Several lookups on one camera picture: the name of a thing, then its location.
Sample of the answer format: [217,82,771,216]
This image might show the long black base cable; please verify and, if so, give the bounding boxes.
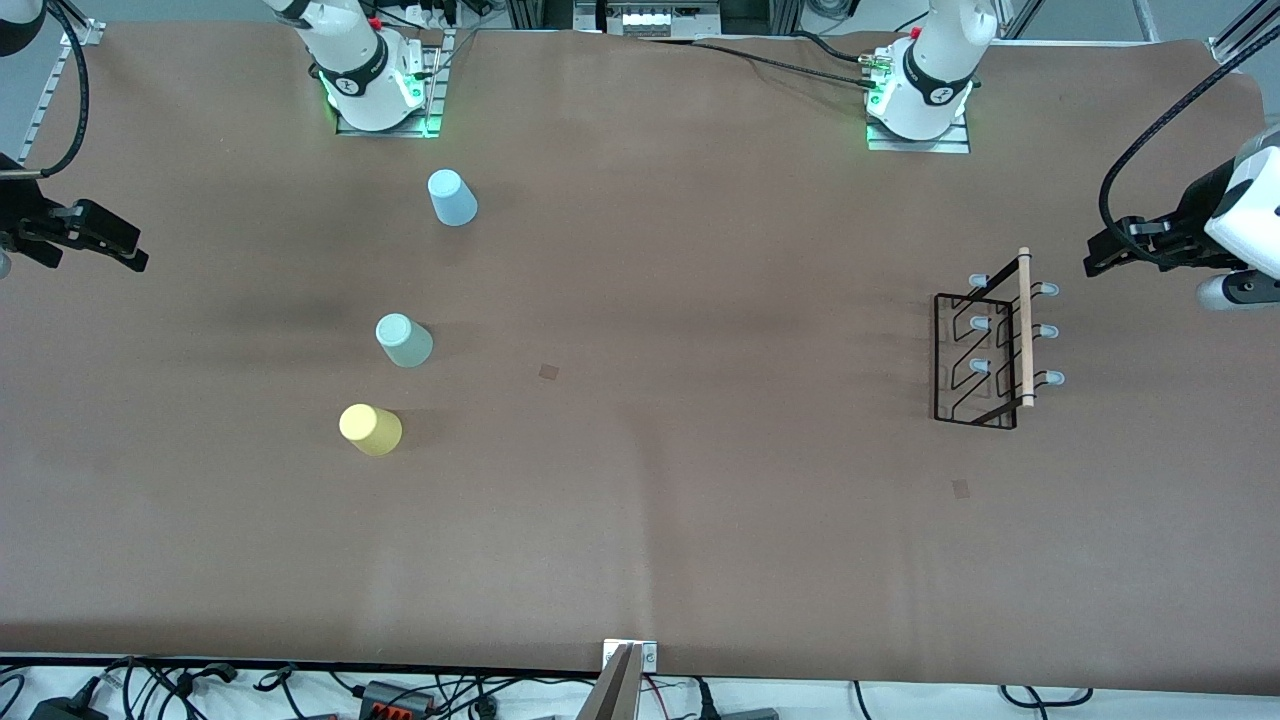
[640,38,883,91]

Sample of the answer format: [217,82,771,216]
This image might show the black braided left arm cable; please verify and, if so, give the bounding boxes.
[1098,40,1280,269]

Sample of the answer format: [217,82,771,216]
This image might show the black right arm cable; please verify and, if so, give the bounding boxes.
[38,0,91,179]

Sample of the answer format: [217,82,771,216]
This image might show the grey metal pole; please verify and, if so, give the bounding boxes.
[575,643,644,720]

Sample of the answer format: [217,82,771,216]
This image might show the black power adapter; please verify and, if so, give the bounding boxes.
[30,695,109,720]

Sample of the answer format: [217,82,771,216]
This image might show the silver electronics box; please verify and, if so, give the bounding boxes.
[575,0,723,41]

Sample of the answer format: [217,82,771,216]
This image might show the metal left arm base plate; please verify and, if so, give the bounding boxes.
[867,108,971,154]

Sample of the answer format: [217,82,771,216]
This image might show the small metal bracket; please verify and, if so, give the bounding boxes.
[603,640,659,673]

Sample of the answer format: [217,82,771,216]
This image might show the brown table mat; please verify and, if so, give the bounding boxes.
[0,20,1280,696]

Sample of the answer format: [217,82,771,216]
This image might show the yellow plastic cup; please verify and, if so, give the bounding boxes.
[339,403,404,458]

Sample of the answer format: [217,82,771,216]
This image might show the black wire cup holder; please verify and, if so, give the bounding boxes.
[933,247,1066,431]

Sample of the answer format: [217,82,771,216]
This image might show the light blue plastic cup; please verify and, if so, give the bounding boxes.
[427,168,479,227]

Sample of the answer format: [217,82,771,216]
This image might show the black orange connector box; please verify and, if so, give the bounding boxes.
[360,680,437,717]

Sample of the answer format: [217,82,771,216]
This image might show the pale green plastic cup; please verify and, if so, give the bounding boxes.
[375,313,435,369]

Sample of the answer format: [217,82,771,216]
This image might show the short black base cable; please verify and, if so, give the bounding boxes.
[795,30,881,64]

